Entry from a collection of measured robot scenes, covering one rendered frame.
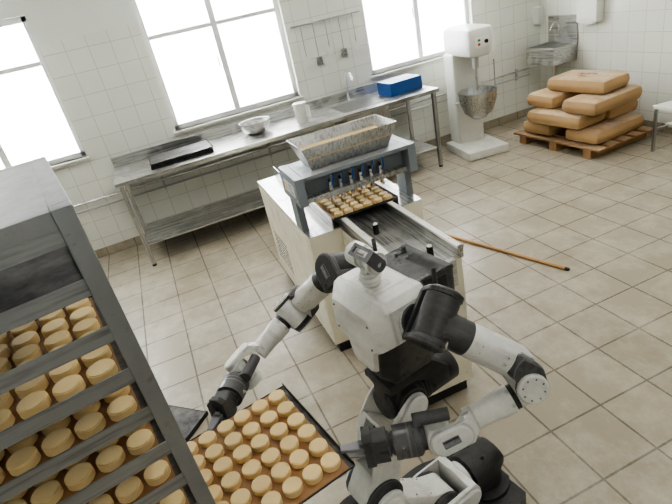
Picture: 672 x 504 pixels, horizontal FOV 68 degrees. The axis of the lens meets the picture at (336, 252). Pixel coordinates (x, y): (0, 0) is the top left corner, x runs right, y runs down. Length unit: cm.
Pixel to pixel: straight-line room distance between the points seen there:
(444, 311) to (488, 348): 14
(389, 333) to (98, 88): 463
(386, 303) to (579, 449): 155
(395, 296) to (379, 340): 12
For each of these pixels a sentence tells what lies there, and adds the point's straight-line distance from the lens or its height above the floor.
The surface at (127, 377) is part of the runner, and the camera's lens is 96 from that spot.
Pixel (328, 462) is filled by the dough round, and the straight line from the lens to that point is 138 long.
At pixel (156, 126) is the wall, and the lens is 560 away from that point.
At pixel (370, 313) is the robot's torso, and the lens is 131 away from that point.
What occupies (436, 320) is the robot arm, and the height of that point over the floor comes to 128.
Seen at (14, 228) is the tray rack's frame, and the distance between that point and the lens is 81.
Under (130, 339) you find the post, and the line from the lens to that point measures 89.
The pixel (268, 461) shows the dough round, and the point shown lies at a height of 97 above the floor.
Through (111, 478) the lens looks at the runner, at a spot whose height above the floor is 133.
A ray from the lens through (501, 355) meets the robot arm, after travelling 130.
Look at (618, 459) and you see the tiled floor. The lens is 265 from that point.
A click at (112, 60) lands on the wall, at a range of 554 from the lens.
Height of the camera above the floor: 201
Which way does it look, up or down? 27 degrees down
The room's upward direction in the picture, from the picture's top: 13 degrees counter-clockwise
